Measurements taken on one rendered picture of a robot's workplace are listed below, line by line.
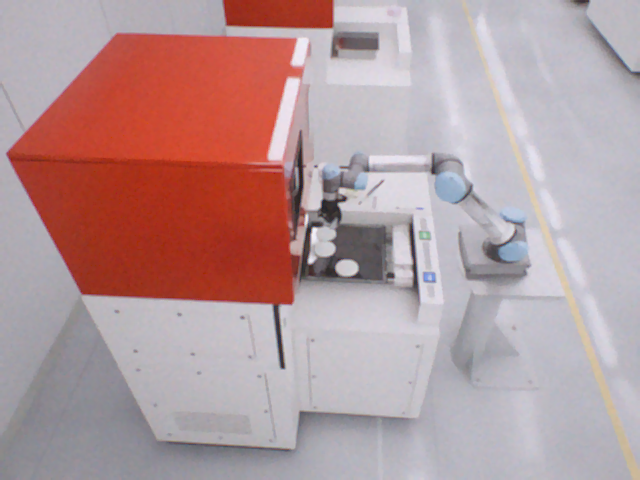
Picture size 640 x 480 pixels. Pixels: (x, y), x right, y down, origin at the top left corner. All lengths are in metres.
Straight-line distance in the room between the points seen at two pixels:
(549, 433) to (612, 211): 2.05
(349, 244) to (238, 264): 0.90
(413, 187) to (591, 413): 1.56
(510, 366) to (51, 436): 2.54
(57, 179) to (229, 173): 0.49
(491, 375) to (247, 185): 2.12
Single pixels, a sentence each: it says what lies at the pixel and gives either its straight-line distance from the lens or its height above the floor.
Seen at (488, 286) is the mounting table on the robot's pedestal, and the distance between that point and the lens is 2.43.
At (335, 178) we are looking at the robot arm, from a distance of 2.10.
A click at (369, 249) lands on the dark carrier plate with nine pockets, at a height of 0.90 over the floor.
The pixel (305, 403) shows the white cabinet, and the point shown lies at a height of 0.17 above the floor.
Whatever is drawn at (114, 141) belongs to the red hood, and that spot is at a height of 1.82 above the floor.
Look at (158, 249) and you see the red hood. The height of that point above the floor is 1.47.
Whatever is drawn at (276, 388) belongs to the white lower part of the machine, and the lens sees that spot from 2.21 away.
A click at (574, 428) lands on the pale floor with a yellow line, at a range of 3.14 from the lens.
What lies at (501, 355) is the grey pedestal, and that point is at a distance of 3.22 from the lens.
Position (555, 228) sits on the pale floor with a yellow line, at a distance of 4.15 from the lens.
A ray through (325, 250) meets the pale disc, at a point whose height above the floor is 0.90.
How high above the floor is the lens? 2.58
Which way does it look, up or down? 44 degrees down
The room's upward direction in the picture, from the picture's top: 1 degrees counter-clockwise
